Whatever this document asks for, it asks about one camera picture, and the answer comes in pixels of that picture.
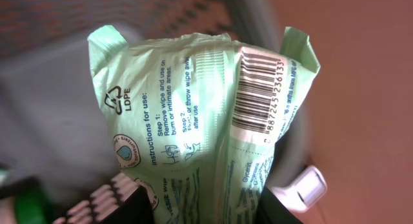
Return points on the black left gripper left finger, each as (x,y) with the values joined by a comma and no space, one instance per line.
(135,210)

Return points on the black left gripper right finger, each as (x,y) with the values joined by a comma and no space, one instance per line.
(271,211)

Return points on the light green wipes pack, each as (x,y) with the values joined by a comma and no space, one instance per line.
(195,119)

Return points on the white barcode scanner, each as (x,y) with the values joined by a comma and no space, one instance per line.
(305,191)

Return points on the green round lid container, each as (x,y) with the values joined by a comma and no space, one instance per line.
(33,207)

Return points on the grey plastic mesh basket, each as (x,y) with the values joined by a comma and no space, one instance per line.
(52,133)

